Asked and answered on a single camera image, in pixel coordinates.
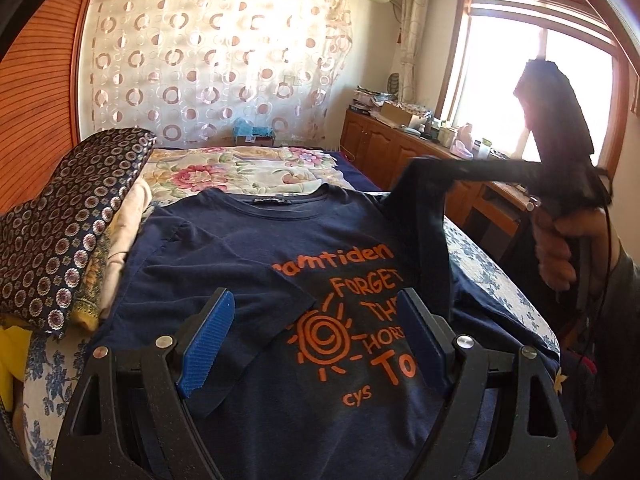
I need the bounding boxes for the dark patterned pillow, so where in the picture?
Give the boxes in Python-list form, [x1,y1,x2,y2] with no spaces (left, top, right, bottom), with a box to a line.
[0,129,157,338]

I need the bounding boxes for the yellow cloth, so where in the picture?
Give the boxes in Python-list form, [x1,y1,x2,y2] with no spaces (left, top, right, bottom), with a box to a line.
[0,325,33,411]

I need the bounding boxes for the blue floral bed sheet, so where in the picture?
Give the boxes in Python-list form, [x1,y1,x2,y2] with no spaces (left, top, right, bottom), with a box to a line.
[10,215,561,480]

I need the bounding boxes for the person's right hand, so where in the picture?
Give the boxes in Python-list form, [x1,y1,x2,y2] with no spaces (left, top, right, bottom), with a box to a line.
[532,207,621,293]

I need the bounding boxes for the sheer curtain with circle pattern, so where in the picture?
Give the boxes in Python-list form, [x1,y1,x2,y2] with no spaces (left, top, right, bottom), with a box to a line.
[87,0,356,148]

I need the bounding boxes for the navy t-shirt with orange print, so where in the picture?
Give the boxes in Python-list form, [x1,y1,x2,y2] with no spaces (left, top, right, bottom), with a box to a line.
[87,157,561,480]

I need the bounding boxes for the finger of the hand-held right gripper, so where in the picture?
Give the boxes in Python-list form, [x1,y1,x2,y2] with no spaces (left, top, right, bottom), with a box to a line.
[410,156,543,183]

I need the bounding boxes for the wooden chair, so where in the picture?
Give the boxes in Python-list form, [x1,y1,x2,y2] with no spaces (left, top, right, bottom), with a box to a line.
[462,180,536,261]

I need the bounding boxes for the pink floral blanket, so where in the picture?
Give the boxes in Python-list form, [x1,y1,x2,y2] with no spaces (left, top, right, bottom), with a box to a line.
[137,146,391,206]

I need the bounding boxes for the wooden cabinet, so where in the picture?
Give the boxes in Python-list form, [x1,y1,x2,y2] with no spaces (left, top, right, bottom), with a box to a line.
[340,110,536,241]

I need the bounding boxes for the wooden slatted wardrobe door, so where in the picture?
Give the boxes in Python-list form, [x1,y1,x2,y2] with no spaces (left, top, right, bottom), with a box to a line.
[0,0,108,216]

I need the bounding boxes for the pale patterned window curtain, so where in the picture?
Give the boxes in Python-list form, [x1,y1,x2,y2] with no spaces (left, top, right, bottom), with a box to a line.
[397,0,431,106]

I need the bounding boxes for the wooden framed window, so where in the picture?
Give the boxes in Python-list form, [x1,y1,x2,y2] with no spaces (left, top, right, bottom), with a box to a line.
[435,0,633,181]

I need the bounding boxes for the beige folded cloth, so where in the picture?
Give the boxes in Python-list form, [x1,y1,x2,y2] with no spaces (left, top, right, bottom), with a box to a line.
[75,177,153,326]

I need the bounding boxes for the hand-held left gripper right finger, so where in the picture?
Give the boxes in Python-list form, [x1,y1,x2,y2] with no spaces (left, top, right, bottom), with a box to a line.
[397,287,578,480]

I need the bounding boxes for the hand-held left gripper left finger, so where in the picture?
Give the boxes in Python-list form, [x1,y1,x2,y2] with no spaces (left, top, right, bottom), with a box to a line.
[52,287,236,480]

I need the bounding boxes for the cardboard box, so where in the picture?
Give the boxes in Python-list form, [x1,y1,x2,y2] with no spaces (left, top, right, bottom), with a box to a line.
[380,101,426,128]

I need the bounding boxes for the blue box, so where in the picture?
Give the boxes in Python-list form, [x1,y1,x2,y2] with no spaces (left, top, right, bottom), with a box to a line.
[232,119,276,147]

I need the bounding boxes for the black cable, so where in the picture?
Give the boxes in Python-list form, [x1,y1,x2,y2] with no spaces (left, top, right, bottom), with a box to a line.
[597,167,617,311]

